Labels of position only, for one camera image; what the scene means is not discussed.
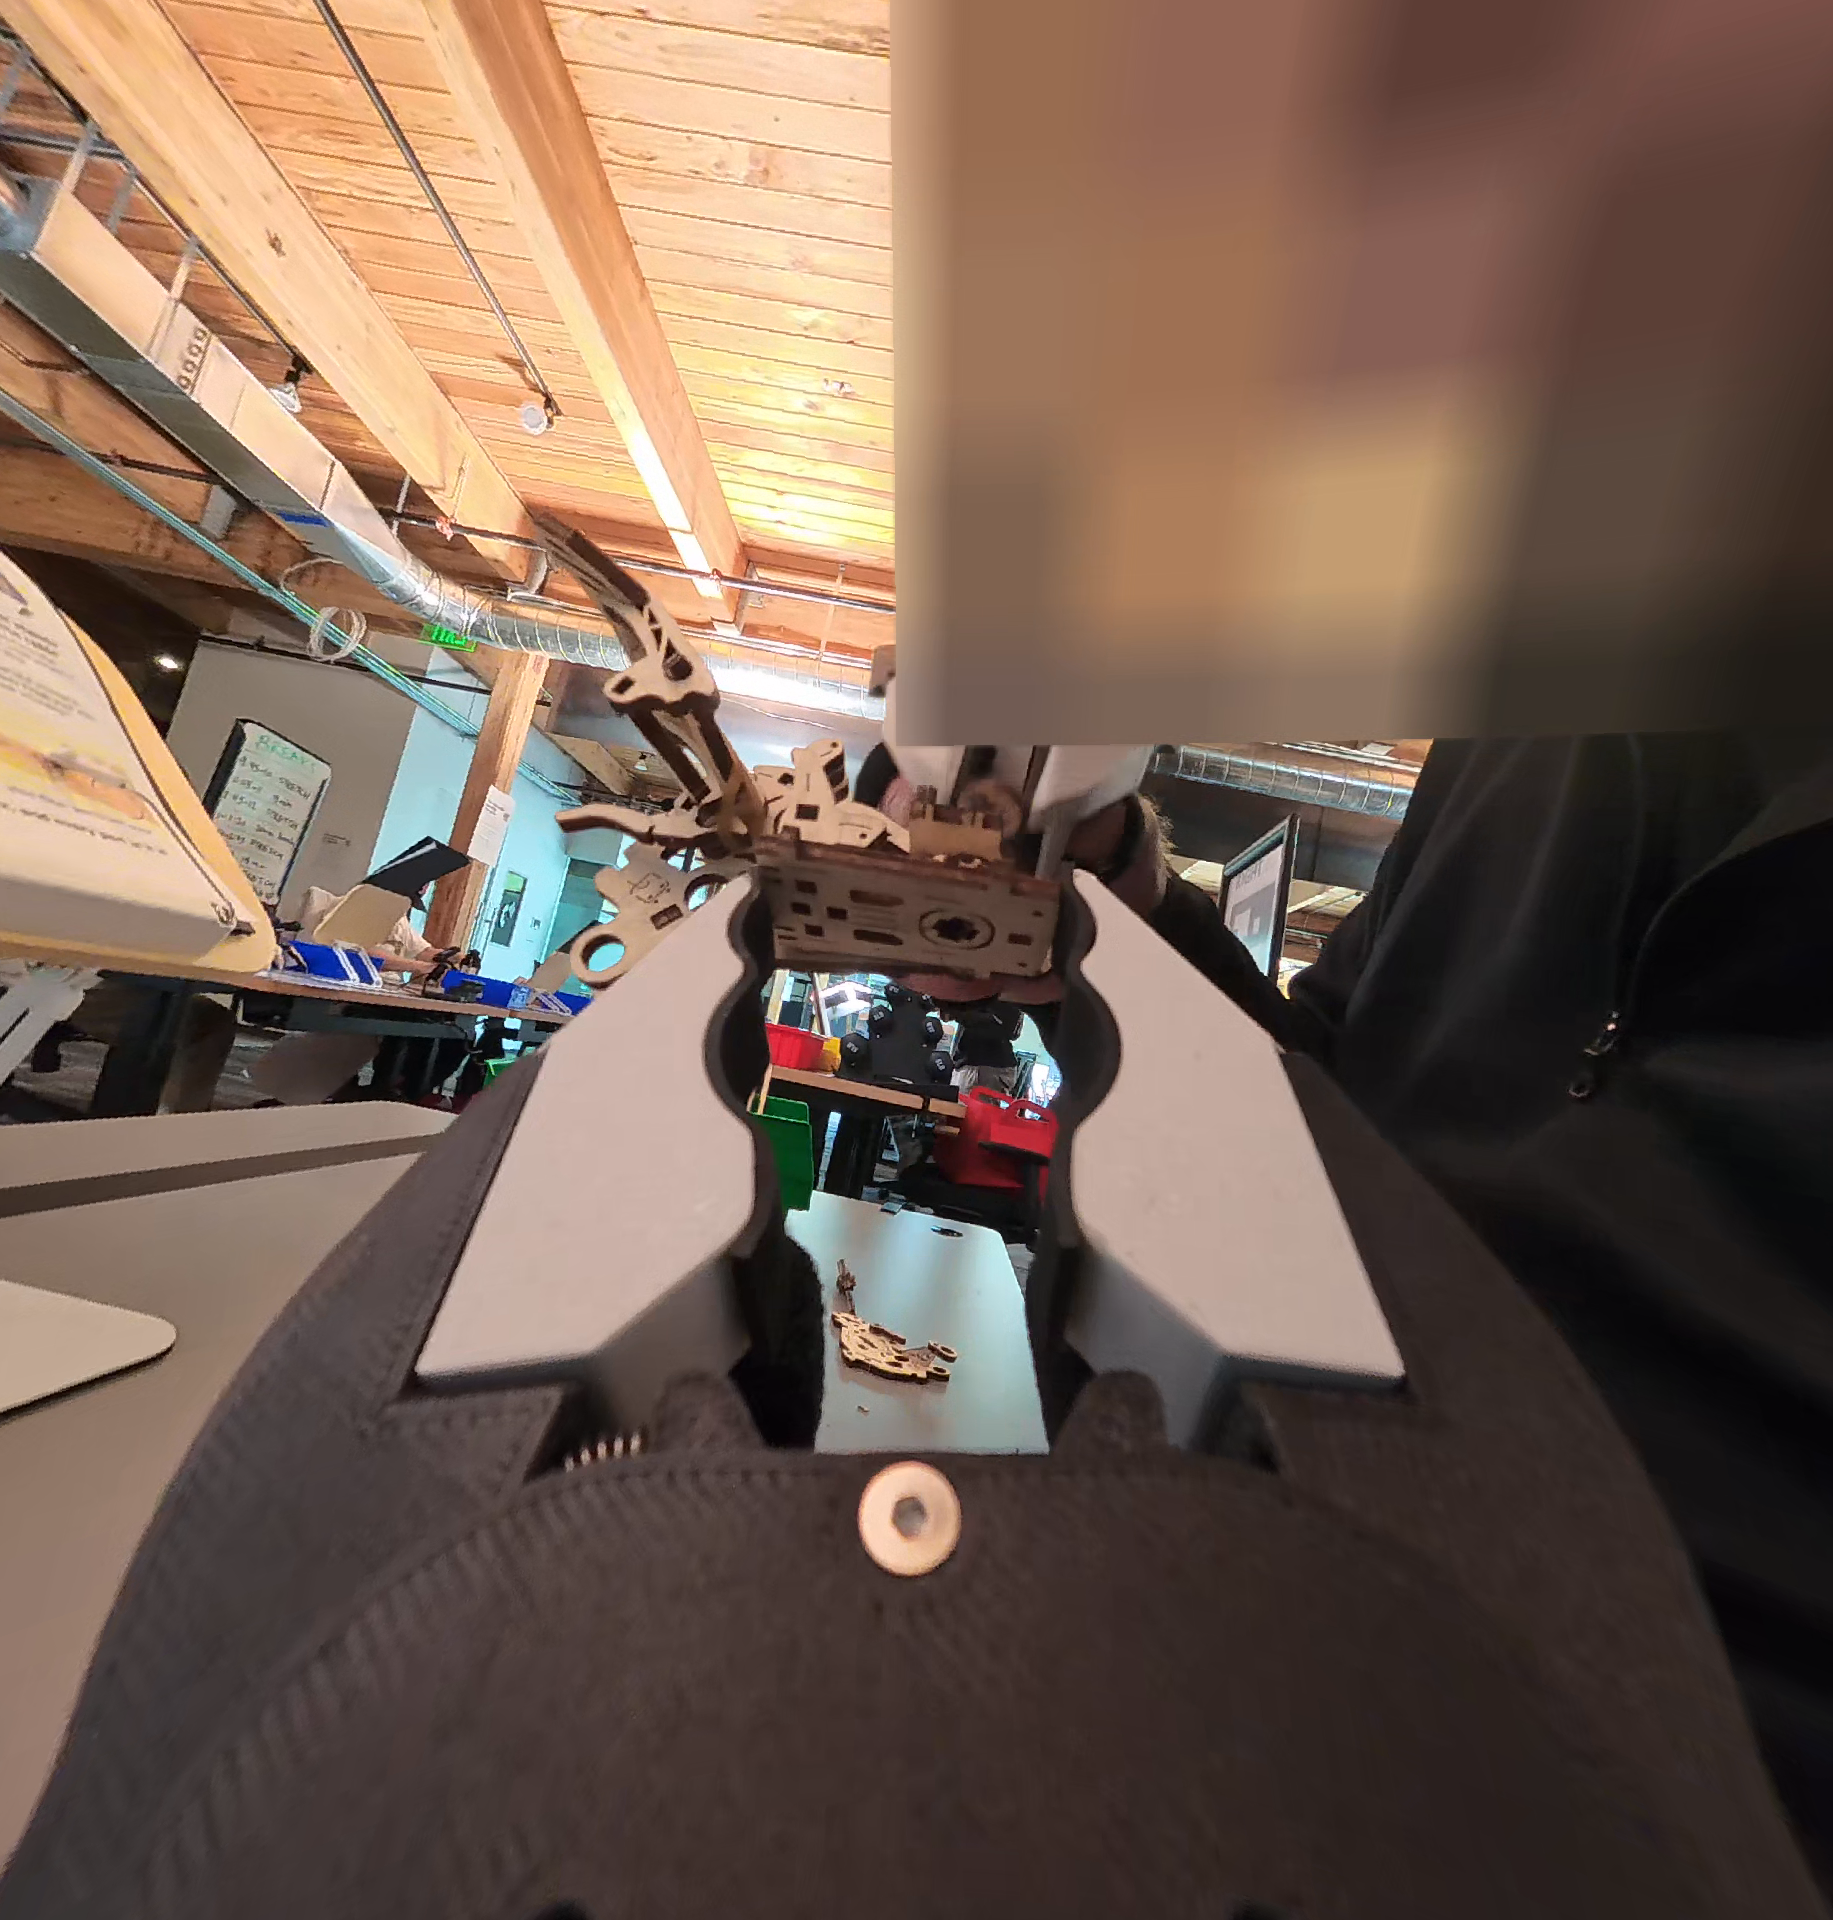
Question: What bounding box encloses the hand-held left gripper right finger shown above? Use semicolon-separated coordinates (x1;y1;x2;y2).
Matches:
1055;876;1411;1459

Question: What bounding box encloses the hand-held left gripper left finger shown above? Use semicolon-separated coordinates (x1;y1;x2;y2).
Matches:
409;876;822;1468

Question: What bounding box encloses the wooden buggy model assembly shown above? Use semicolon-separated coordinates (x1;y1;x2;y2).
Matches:
533;517;1075;995

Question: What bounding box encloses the person's right hand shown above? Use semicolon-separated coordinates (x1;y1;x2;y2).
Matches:
1068;798;1168;922

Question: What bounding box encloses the computer monitor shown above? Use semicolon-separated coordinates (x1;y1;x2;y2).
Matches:
1216;809;1301;977

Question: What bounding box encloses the red plastic crate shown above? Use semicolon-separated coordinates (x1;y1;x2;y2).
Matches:
956;1086;1064;1204

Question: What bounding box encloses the black dumbbell rack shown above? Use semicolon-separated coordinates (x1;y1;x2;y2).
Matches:
846;985;947;1086

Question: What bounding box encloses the person's dark clothing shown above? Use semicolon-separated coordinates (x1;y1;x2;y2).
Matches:
1155;732;1833;1920

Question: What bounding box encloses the whiteboard with green writing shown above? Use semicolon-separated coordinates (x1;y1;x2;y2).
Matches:
204;715;333;911

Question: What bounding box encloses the large open instruction manual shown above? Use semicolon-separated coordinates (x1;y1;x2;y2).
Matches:
0;517;282;963

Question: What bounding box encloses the small wooden frame part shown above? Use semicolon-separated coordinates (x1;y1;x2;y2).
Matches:
826;1308;956;1385

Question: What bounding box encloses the wooden building post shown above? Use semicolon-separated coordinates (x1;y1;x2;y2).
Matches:
425;644;552;951

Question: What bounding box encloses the silver ventilation duct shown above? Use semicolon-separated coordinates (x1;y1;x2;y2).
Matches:
0;117;1438;817

